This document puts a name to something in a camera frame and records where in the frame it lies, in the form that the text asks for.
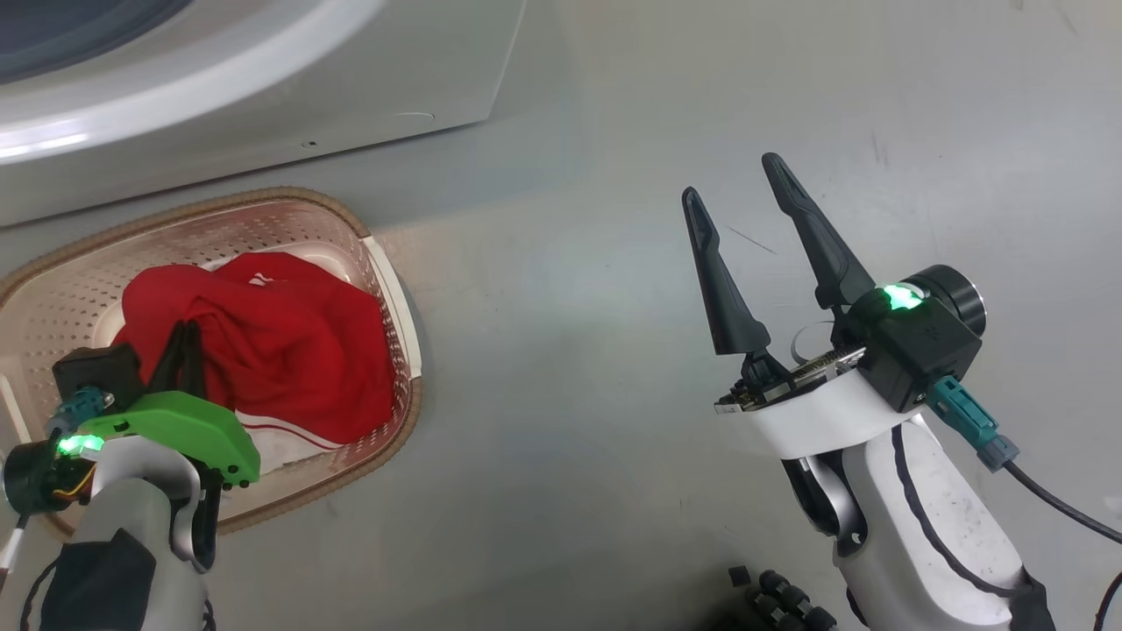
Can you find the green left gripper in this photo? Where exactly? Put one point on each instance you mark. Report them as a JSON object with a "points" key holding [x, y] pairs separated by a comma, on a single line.
{"points": [[193, 429]]}

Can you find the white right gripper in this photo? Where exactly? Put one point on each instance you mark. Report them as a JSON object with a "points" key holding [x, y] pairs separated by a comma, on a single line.
{"points": [[815, 416]]}

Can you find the red garment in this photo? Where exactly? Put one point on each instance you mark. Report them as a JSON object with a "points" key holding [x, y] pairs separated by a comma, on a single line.
{"points": [[289, 350]]}

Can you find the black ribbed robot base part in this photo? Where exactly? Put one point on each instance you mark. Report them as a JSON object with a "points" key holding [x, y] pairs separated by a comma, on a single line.
{"points": [[784, 600]]}

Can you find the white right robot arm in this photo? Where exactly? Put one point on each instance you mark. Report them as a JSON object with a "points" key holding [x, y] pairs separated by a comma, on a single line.
{"points": [[938, 526]]}

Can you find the cream perforated laundry basket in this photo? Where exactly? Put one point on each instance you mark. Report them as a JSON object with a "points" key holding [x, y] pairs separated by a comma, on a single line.
{"points": [[70, 280]]}

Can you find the white front-load washing machine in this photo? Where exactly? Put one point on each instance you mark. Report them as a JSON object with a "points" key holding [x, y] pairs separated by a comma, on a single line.
{"points": [[263, 114]]}

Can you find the grey rubber door gasket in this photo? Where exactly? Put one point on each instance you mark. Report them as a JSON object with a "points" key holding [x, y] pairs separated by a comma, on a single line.
{"points": [[70, 26]]}

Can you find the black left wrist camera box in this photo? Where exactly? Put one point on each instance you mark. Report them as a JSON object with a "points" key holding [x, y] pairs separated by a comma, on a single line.
{"points": [[96, 372]]}

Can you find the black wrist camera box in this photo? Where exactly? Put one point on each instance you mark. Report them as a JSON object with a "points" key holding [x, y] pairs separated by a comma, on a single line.
{"points": [[96, 372], [929, 342]]}

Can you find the teal left camera connector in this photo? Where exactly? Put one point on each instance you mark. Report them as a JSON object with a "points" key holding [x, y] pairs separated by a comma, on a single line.
{"points": [[79, 407]]}

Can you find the teal camera connector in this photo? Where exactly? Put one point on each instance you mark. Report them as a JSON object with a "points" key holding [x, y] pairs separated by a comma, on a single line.
{"points": [[969, 421], [79, 407]]}

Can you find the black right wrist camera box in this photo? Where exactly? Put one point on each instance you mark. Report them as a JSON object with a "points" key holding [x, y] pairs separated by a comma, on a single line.
{"points": [[929, 342]]}

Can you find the teal right camera connector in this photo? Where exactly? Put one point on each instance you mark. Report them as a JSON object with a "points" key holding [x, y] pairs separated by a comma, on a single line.
{"points": [[969, 421]]}

